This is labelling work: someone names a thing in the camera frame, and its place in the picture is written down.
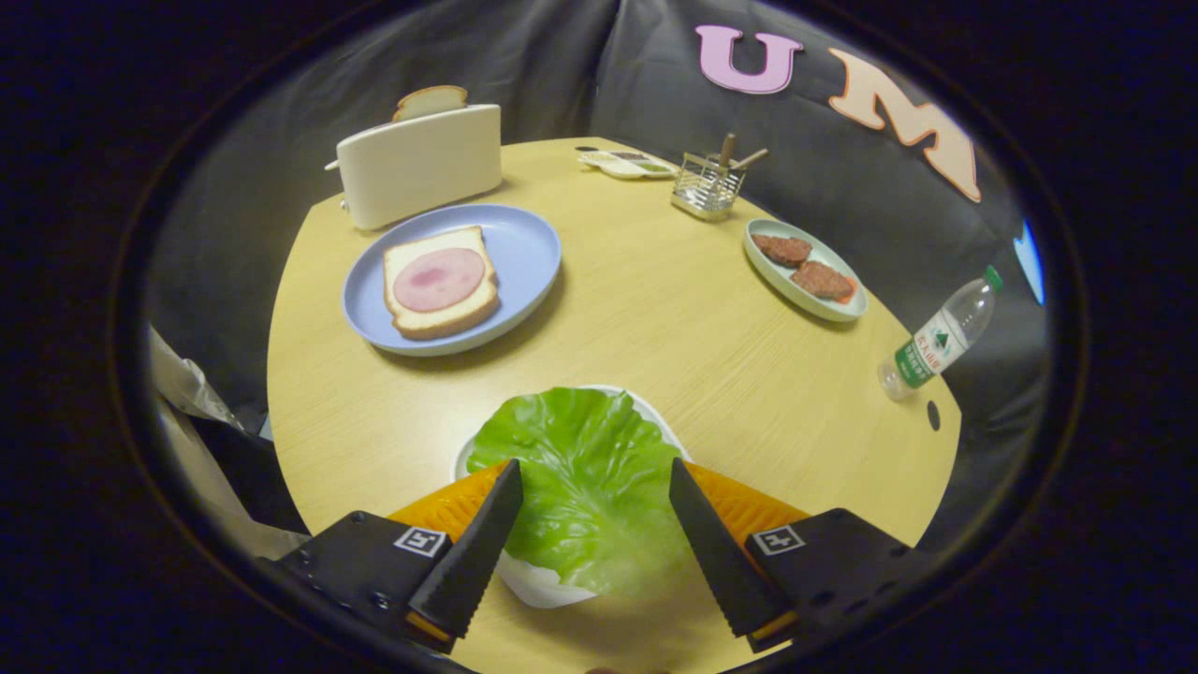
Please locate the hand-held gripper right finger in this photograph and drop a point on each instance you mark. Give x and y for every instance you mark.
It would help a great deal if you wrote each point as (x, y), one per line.
(721, 557)

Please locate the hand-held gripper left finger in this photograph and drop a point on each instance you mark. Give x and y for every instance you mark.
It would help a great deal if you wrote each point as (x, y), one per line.
(473, 562)

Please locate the green lettuce leaf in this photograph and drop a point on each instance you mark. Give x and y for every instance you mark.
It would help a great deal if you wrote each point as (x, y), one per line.
(580, 468)

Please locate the thick brown-crust bread slice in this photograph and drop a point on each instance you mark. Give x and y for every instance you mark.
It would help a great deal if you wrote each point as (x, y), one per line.
(429, 101)

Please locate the white leaf-shaped plate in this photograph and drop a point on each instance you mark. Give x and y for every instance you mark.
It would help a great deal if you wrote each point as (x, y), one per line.
(533, 585)

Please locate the flat white bread slice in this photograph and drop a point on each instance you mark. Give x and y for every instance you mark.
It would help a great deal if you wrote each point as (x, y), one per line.
(440, 323)

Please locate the pink ham slice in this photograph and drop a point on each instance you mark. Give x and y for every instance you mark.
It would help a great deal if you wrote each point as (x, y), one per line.
(438, 279)

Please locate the pale green plate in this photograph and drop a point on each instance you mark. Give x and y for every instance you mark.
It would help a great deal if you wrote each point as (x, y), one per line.
(777, 276)

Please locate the brown meat patty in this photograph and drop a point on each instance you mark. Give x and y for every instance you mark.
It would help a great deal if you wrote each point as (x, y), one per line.
(820, 281)
(782, 249)

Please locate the red food slice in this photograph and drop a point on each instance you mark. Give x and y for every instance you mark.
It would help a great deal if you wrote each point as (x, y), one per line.
(849, 292)

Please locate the clear plastic water bottle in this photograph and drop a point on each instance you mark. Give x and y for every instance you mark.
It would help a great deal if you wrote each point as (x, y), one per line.
(936, 342)

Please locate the blue plate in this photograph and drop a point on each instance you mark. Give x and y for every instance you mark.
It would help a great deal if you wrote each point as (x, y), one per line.
(524, 253)

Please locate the white plastic sheet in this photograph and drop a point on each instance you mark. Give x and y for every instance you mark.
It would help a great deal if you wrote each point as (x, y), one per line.
(187, 384)

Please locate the white toaster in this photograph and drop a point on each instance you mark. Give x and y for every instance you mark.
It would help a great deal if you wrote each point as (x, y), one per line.
(421, 168)

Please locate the white divided seasoning tray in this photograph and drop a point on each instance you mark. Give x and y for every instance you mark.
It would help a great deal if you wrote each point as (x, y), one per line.
(627, 167)

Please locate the black backdrop cloth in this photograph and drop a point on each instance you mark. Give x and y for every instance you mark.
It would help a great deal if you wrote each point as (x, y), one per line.
(524, 65)

